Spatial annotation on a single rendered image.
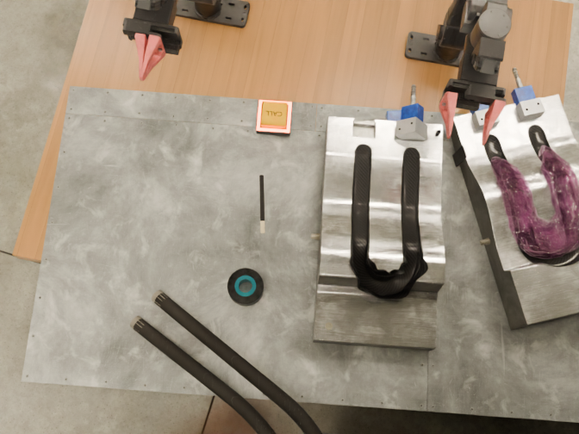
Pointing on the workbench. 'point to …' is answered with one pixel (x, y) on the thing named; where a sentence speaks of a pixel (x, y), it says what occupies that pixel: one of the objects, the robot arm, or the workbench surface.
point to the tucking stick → (262, 203)
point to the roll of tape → (244, 282)
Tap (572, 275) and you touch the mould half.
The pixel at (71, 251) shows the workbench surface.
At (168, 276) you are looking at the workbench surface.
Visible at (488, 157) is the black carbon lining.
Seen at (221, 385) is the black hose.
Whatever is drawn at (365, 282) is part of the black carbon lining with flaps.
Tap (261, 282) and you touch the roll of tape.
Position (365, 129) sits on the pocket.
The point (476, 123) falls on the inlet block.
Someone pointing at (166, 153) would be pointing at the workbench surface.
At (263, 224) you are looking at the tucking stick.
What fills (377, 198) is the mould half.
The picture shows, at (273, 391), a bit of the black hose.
